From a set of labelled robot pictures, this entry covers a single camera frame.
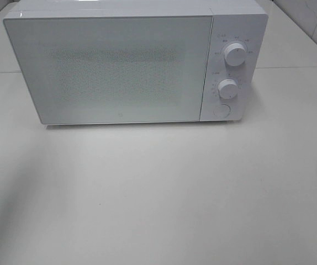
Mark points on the round door release button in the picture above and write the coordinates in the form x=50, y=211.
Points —
x=222, y=111

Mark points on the white microwave door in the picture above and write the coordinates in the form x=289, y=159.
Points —
x=113, y=70

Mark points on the white round knob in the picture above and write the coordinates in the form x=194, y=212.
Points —
x=228, y=88
x=235, y=54

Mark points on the white microwave oven body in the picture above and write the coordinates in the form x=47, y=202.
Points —
x=232, y=21

